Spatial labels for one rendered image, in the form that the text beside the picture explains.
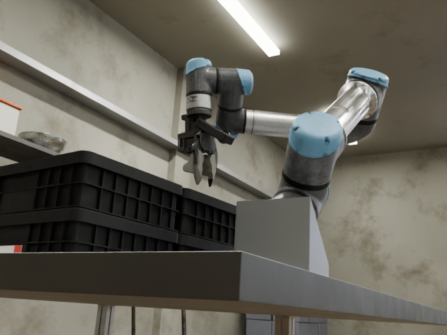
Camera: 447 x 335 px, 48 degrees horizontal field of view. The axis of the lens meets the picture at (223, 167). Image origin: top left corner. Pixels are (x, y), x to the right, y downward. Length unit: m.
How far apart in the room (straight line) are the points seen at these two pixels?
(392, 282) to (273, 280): 7.87
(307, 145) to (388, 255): 7.31
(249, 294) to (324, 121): 0.78
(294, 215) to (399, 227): 7.39
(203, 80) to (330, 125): 0.44
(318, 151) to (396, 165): 7.55
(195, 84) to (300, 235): 0.59
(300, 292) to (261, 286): 0.09
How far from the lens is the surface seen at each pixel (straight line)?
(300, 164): 1.13
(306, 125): 1.14
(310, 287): 0.56
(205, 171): 1.43
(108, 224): 0.99
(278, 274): 0.48
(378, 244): 8.43
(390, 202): 8.51
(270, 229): 1.06
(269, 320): 6.67
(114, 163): 1.01
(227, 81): 1.44
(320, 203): 1.20
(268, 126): 1.51
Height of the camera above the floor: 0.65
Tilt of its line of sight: 16 degrees up
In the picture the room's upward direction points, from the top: 4 degrees clockwise
